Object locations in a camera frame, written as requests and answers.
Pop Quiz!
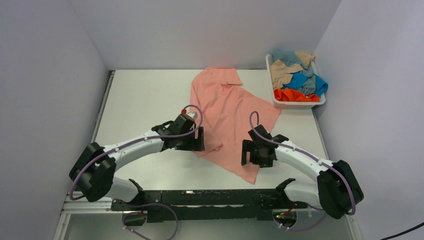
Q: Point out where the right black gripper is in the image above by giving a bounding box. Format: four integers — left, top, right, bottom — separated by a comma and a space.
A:
241, 139, 273, 168

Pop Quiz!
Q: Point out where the pink t shirt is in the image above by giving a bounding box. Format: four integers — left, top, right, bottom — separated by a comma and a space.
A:
190, 67, 280, 184

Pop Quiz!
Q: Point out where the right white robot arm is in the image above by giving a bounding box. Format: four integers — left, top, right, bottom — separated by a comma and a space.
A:
241, 124, 364, 219

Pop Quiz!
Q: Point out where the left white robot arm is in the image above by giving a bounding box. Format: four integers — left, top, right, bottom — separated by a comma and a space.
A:
69, 112, 205, 210

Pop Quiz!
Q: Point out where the beige t shirt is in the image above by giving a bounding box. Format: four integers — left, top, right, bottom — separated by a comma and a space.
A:
269, 50, 316, 90

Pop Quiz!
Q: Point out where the bright blue t shirt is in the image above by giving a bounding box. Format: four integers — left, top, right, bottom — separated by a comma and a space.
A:
282, 70, 329, 97

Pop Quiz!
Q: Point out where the grey blue t shirt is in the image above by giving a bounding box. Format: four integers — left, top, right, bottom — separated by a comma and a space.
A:
270, 48, 317, 96

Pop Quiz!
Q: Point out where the white plastic laundry basket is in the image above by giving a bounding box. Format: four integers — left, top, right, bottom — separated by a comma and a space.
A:
265, 54, 327, 109

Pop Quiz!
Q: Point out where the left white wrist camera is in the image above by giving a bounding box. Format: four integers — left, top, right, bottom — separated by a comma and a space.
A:
181, 108, 198, 121

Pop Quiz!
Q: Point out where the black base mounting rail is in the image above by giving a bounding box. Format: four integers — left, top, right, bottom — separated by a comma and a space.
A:
110, 188, 307, 223

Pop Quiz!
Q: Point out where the black cable at corner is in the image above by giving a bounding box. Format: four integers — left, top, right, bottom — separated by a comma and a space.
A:
380, 226, 424, 240

